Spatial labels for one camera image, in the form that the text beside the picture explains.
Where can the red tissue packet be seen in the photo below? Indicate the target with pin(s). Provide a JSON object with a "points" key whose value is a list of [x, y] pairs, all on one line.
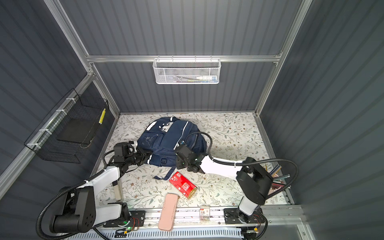
{"points": [[185, 186]]}

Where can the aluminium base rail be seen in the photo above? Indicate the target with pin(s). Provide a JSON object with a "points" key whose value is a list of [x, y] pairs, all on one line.
{"points": [[225, 217]]}

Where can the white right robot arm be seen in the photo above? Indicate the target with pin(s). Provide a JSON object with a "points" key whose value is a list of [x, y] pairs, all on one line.
{"points": [[253, 179]]}

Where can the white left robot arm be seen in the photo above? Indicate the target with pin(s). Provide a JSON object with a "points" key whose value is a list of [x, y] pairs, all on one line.
{"points": [[73, 210]]}

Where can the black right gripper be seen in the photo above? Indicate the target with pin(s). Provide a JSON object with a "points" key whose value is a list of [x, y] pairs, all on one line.
{"points": [[180, 165]]}

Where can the pink pencil case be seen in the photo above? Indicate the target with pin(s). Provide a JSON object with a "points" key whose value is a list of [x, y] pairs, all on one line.
{"points": [[168, 214]]}

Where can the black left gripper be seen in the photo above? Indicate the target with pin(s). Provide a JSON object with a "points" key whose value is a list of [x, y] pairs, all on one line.
{"points": [[142, 156]]}

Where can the pink pencil cup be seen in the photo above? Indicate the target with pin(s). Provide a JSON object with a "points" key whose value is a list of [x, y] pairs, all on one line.
{"points": [[279, 180]]}

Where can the small clear staples box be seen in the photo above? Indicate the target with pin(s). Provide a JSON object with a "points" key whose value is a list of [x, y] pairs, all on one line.
{"points": [[205, 214]]}

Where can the navy blue student backpack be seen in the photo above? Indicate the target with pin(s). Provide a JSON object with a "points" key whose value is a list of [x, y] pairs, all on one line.
{"points": [[164, 135]]}

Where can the black grey stapler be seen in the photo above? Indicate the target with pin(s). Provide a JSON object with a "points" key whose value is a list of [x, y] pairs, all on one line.
{"points": [[118, 190]]}

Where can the black wire mesh basket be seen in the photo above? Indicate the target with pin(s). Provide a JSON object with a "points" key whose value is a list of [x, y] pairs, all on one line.
{"points": [[68, 134]]}

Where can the white wire mesh basket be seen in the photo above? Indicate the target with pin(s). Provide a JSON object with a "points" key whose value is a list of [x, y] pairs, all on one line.
{"points": [[187, 71]]}

